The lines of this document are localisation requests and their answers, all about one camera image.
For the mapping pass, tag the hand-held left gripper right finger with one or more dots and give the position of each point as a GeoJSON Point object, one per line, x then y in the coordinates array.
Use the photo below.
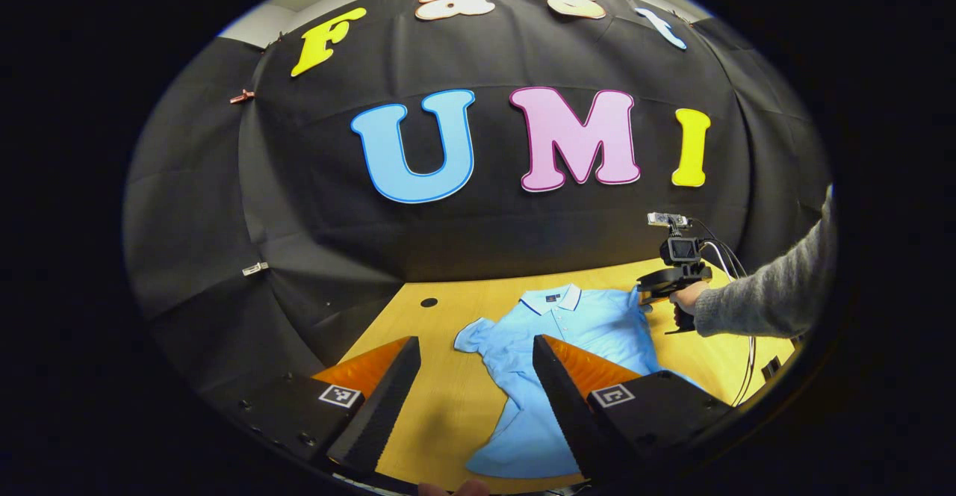
{"type": "Point", "coordinates": [567, 421]}

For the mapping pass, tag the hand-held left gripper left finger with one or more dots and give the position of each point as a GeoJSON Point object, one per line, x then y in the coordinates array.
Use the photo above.
{"type": "Point", "coordinates": [381, 406]}

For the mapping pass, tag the light blue T-shirt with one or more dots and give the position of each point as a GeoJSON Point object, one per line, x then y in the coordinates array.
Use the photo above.
{"type": "Point", "coordinates": [597, 324]}

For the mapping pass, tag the white backdrop clip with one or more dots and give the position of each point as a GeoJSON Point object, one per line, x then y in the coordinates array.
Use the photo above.
{"type": "Point", "coordinates": [255, 267]}

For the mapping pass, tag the black backdrop cloth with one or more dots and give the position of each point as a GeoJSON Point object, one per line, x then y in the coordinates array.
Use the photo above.
{"type": "Point", "coordinates": [485, 234]}

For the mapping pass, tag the copper backdrop clip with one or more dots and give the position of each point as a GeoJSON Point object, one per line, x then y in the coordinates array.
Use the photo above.
{"type": "Point", "coordinates": [241, 96]}

